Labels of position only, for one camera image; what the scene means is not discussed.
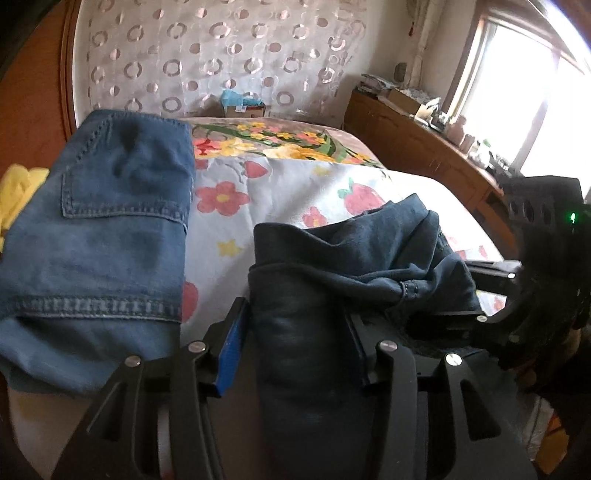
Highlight stack of papers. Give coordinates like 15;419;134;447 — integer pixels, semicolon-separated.
359;73;394;97

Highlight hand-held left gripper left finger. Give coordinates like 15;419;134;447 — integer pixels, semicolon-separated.
50;296;251;480

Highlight yellow plush toy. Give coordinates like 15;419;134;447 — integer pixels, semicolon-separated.
0;165;50;252

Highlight dark blue denim pants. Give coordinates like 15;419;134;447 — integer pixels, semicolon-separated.
247;194;485;480

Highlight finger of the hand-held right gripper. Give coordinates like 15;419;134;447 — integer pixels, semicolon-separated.
462;259;523;297
405;308;514;354

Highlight bed with floral sheets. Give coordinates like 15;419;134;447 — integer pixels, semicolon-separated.
7;154;571;476

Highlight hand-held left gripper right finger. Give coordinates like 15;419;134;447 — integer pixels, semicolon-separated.
347;313;540;480

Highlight wooden low cabinet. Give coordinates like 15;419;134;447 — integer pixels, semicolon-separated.
344;87;519;247

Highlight cardboard box with red label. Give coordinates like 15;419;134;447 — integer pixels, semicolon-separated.
224;103;271;119

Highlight white patterned window curtain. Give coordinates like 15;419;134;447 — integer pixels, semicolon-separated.
405;0;445;89

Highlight sheer circle pattern wall cloth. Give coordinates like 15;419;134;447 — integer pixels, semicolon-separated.
74;0;393;121

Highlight yellow floral blanket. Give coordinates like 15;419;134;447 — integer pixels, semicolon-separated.
178;115;385;171

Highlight wooden frame window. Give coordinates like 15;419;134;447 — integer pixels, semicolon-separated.
442;4;591;188

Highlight open cardboard box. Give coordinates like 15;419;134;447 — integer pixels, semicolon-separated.
387;88;424;117

